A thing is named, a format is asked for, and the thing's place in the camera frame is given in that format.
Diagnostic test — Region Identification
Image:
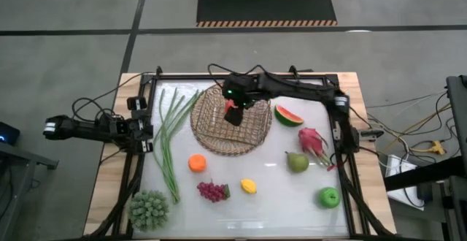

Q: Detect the black table frame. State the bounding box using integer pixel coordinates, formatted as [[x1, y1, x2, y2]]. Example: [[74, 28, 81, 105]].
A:
[[87, 65, 393, 240]]

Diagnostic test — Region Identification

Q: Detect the white box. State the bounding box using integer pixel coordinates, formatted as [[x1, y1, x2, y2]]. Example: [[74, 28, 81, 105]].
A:
[[385, 155, 426, 211]]

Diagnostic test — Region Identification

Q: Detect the watermelon slice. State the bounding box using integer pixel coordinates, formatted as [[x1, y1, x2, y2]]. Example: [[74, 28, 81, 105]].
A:
[[274, 104, 305, 128]]

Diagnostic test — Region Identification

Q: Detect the red grape bunch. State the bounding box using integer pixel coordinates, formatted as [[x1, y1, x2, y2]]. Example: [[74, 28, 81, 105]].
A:
[[196, 180, 231, 203]]

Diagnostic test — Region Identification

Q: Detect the wire basket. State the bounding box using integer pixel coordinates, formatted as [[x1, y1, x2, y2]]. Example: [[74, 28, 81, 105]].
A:
[[196, 85, 273, 145]]

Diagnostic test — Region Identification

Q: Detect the orange fruit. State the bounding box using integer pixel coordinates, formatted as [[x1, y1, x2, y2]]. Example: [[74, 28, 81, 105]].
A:
[[188, 153, 208, 174]]

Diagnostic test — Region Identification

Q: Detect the grey clamp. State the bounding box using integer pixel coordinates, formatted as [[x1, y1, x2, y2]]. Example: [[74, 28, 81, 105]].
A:
[[359, 128, 385, 140]]

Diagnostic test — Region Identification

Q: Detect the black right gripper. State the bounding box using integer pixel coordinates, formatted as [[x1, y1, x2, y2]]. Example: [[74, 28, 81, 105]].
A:
[[223, 74, 274, 127]]

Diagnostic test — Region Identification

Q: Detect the grey metal stand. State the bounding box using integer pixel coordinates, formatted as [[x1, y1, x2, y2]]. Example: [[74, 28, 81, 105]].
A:
[[0, 141, 59, 241]]

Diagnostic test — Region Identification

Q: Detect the green apple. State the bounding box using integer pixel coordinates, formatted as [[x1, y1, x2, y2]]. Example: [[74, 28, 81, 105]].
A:
[[317, 186, 341, 210]]

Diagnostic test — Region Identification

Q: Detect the green onion bunch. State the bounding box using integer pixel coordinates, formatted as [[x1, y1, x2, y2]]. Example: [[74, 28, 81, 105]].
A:
[[152, 87, 205, 204]]

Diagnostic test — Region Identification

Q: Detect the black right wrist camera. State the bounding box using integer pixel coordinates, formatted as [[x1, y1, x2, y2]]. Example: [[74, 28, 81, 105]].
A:
[[221, 73, 256, 105]]

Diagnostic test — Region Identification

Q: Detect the pink dragon fruit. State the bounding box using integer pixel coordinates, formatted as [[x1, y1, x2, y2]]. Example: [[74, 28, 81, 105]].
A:
[[297, 126, 336, 172]]

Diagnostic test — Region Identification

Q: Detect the black device blue light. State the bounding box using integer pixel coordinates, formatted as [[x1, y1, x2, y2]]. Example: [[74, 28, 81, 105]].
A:
[[0, 121, 21, 147]]

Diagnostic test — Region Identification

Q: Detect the green pear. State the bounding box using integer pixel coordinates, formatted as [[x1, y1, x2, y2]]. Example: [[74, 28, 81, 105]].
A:
[[285, 150, 310, 174]]

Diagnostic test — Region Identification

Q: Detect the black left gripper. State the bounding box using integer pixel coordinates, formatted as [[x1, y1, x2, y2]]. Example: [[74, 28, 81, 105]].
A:
[[126, 95, 155, 155]]

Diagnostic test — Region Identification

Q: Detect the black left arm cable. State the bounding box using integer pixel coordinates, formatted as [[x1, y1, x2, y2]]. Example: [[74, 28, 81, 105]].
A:
[[71, 71, 158, 122]]

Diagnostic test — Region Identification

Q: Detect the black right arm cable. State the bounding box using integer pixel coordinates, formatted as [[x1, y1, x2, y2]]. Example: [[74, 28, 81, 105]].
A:
[[207, 63, 278, 88]]

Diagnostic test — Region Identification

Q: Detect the yellow lemon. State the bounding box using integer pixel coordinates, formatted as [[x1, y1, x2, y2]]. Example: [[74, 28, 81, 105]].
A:
[[240, 178, 258, 195]]

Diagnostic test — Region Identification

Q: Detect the green romanesco broccoli head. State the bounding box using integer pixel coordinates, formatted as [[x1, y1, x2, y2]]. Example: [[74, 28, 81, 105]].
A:
[[127, 189, 171, 233]]

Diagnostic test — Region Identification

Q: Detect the black equipment stand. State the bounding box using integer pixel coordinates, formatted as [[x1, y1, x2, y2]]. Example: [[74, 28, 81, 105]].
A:
[[382, 74, 467, 241]]

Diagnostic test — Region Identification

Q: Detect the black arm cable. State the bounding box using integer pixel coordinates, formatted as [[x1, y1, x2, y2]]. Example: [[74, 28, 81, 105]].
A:
[[207, 63, 278, 88], [71, 71, 158, 122]]

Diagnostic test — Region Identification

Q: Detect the black hazard-striped floor mat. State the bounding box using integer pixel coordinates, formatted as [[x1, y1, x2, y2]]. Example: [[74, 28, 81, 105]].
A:
[[196, 0, 339, 28]]

